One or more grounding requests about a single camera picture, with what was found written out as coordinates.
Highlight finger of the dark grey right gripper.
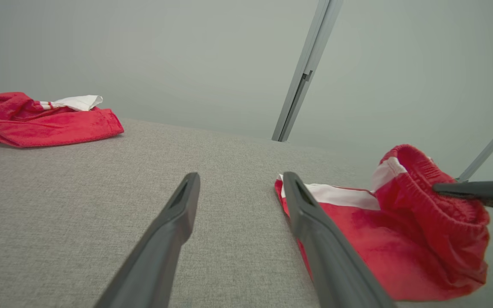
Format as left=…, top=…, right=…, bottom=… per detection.
left=433, top=180, right=493, bottom=213

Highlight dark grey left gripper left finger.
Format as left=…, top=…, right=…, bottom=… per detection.
left=95, top=172, right=201, bottom=308

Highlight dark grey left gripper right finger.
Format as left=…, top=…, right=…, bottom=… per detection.
left=283, top=172, right=395, bottom=308

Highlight red shorts with white stripes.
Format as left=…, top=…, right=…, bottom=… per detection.
left=274, top=144, right=491, bottom=302

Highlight red jersey with white sleeves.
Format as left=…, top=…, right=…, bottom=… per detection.
left=0, top=92, right=125, bottom=151

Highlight grey aluminium frame rail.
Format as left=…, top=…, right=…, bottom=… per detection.
left=271, top=0, right=344, bottom=142
left=458, top=107, right=493, bottom=182

